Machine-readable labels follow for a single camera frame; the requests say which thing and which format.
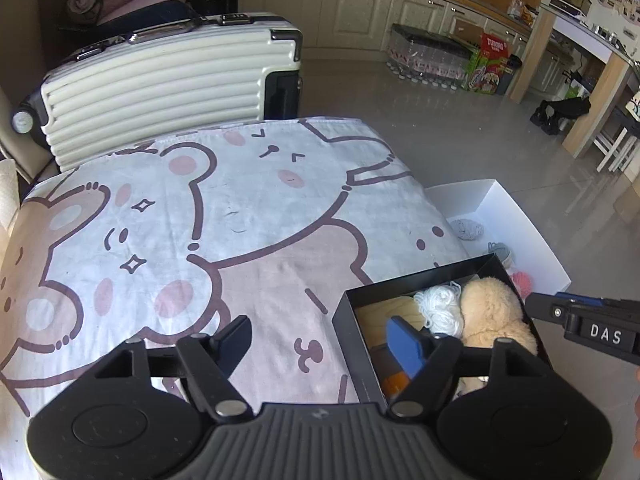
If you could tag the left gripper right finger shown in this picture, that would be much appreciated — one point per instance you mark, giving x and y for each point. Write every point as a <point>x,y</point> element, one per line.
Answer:
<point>429,361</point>

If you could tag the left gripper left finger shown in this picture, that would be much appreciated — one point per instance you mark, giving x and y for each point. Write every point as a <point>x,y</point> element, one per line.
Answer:
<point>208,361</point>

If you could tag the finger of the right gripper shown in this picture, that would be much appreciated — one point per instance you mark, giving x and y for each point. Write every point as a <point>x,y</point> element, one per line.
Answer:
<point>579,299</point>

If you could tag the white yarn ball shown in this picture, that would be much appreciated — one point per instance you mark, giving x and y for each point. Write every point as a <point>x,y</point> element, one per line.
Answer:
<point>440,307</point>

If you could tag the light wooden block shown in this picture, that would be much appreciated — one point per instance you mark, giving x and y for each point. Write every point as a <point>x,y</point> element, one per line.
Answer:
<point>372,319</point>

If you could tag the beige fluffy plush toy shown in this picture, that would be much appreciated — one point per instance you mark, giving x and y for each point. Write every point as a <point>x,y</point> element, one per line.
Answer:
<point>491,310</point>

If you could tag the person's right hand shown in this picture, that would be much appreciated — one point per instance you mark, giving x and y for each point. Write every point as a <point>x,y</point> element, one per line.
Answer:
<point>636,448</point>

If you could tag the pink yarn ball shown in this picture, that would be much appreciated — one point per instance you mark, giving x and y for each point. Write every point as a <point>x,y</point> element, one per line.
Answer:
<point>523,283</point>

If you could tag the black storage box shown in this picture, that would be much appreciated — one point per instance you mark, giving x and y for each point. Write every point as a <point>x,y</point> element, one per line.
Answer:
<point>369,368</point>

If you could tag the grey yarn ball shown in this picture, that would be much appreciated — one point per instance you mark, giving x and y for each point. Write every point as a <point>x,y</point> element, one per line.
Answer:
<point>467,229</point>

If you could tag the white open box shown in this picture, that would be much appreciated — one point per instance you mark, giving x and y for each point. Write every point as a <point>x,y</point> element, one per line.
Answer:
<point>506,228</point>

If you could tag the bear print bed sheet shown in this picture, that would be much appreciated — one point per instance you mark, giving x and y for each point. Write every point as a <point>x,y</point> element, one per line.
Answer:
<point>178,235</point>

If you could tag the wooden kitchen counter table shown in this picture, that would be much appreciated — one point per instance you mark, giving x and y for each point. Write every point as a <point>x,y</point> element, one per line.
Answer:
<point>590,54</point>

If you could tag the red snack box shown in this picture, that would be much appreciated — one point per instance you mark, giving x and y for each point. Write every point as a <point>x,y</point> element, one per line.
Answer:
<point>487,64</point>

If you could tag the white paper towel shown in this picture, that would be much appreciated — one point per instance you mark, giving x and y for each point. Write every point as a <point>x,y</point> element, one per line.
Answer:
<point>9,195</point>

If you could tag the white ribbed suitcase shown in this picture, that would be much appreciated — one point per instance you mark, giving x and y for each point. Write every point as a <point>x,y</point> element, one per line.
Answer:
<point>176,77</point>

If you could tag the pack of water bottles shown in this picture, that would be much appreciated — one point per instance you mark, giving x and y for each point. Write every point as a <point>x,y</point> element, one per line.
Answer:
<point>417,55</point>

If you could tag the cream kitchen cabinets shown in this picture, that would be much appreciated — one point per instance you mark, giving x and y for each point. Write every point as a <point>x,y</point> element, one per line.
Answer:
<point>360,29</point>

